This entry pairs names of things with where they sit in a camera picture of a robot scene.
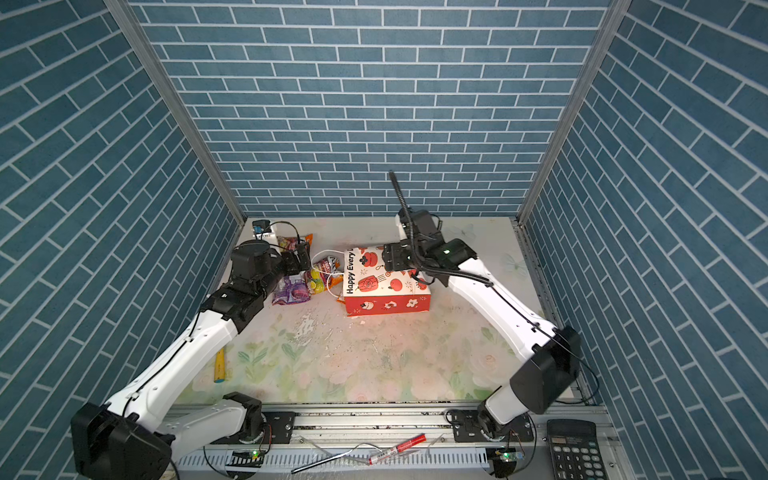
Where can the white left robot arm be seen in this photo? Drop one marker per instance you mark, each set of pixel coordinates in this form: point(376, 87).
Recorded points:
point(128, 437)

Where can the aluminium corner frame post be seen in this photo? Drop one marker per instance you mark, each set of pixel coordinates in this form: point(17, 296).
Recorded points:
point(129, 25)
point(603, 39)

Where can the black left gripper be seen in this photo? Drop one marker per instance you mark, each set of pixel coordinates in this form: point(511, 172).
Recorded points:
point(295, 267)

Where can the aluminium corner frame post right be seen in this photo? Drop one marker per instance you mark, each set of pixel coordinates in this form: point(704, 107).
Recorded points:
point(603, 39)

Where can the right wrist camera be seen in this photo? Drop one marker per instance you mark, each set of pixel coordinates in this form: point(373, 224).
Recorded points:
point(425, 226)

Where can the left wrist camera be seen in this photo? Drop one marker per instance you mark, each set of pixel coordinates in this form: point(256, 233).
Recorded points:
point(262, 230)

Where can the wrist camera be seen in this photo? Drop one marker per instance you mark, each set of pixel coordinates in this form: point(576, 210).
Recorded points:
point(425, 226)
point(262, 230)

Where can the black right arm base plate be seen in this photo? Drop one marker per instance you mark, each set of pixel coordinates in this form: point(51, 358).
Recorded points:
point(467, 428)

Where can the red marker pen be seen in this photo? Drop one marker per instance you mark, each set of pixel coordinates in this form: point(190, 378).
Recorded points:
point(398, 449)

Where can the aluminium corner frame post left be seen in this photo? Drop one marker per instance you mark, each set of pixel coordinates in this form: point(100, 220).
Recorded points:
point(129, 25)

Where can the purple snack packet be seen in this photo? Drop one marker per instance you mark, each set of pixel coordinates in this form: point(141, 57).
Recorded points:
point(291, 290)

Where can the orange fruit candy packet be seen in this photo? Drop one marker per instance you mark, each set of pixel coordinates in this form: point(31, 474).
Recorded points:
point(323, 274)

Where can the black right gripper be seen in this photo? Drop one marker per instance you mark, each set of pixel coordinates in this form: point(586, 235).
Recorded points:
point(393, 256)

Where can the black calculator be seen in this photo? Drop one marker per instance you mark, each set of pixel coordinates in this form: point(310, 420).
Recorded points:
point(574, 450)

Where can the metal rod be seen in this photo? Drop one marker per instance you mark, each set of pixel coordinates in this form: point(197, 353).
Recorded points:
point(330, 458)

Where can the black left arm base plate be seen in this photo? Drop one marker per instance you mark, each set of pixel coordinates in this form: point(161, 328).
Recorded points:
point(279, 423)

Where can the aluminium front rail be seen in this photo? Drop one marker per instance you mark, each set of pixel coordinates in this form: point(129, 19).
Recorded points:
point(322, 429)

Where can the red white paper bag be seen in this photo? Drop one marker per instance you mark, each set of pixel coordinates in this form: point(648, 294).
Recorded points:
point(368, 289)

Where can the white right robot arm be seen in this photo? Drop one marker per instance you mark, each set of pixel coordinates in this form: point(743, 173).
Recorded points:
point(550, 356)

